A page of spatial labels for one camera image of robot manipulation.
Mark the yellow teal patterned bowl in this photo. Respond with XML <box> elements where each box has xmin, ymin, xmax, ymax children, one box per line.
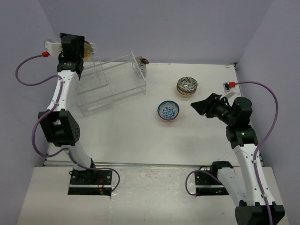
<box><xmin>177</xmin><ymin>91</ymin><xmax>195</xmax><ymax>98</ymax></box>

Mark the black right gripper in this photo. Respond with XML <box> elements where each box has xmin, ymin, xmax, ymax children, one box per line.
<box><xmin>191</xmin><ymin>93</ymin><xmax>236</xmax><ymax>126</ymax></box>

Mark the clear acrylic dish rack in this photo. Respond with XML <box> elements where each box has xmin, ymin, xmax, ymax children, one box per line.
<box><xmin>76</xmin><ymin>43</ymin><xmax>146</xmax><ymax>115</ymax></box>

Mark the white slotted cutlery holder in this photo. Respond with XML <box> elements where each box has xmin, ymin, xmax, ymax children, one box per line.
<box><xmin>135</xmin><ymin>56</ymin><xmax>147</xmax><ymax>78</ymax></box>

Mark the olive tan bowl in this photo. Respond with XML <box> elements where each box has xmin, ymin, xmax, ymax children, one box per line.
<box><xmin>83</xmin><ymin>41</ymin><xmax>94</xmax><ymax>61</ymax></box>

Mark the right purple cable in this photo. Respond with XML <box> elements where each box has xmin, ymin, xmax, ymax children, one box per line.
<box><xmin>186</xmin><ymin>81</ymin><xmax>279</xmax><ymax>225</ymax></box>

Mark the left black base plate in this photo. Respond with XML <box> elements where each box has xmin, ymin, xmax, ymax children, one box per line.
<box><xmin>67</xmin><ymin>170</ymin><xmax>112</xmax><ymax>196</ymax></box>

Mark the orange floral bowl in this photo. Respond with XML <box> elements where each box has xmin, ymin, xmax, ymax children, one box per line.
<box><xmin>159</xmin><ymin>117</ymin><xmax>177</xmax><ymax>122</ymax></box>

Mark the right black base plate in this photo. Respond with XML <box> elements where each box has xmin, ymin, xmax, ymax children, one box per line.
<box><xmin>195</xmin><ymin>169</ymin><xmax>229</xmax><ymax>196</ymax></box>

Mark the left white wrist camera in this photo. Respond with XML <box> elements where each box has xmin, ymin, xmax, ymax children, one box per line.
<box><xmin>42</xmin><ymin>40</ymin><xmax>62</xmax><ymax>58</ymax></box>

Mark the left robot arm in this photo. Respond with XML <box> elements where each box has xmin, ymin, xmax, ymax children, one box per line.
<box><xmin>38</xmin><ymin>33</ymin><xmax>98</xmax><ymax>184</ymax></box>

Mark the brown object in holder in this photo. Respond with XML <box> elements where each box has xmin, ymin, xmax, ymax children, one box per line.
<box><xmin>140</xmin><ymin>58</ymin><xmax>150</xmax><ymax>64</ymax></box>

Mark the grey floral bowl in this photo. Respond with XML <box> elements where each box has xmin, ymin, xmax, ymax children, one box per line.
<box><xmin>177</xmin><ymin>76</ymin><xmax>198</xmax><ymax>92</ymax></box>

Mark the purple cable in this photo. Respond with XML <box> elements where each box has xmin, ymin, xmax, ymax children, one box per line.
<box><xmin>186</xmin><ymin>81</ymin><xmax>279</xmax><ymax>225</ymax></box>
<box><xmin>15</xmin><ymin>52</ymin><xmax>120</xmax><ymax>195</ymax></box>

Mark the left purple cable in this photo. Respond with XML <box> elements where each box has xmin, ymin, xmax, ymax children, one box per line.
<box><xmin>15</xmin><ymin>52</ymin><xmax>120</xmax><ymax>195</ymax></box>

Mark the dark navy bowl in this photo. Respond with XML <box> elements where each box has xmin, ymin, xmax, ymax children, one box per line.
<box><xmin>157</xmin><ymin>100</ymin><xmax>180</xmax><ymax>119</ymax></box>

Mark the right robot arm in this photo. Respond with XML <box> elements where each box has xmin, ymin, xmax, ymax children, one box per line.
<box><xmin>191</xmin><ymin>93</ymin><xmax>285</xmax><ymax>225</ymax></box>

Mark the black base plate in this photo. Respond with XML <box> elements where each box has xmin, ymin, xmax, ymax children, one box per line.
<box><xmin>67</xmin><ymin>170</ymin><xmax>112</xmax><ymax>196</ymax></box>
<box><xmin>195</xmin><ymin>169</ymin><xmax>229</xmax><ymax>196</ymax></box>

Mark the blue triangle pattern bowl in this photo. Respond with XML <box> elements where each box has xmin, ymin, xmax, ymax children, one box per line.
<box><xmin>176</xmin><ymin>87</ymin><xmax>196</xmax><ymax>93</ymax></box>

